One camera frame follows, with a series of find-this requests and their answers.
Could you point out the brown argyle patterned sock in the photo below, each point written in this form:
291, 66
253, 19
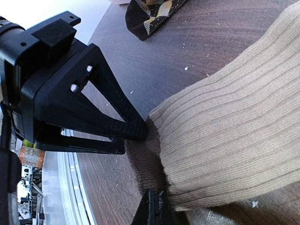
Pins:
144, 17

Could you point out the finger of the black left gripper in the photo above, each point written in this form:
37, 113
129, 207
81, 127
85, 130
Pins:
93, 93
82, 144

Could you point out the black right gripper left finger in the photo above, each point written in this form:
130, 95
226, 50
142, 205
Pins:
145, 213

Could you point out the aluminium front rail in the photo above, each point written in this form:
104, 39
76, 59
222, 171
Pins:
65, 199

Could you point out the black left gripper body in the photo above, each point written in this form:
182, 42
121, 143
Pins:
43, 71

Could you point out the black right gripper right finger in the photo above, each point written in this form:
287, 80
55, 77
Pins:
164, 212

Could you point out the tan ribbed sock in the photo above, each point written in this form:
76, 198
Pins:
232, 136

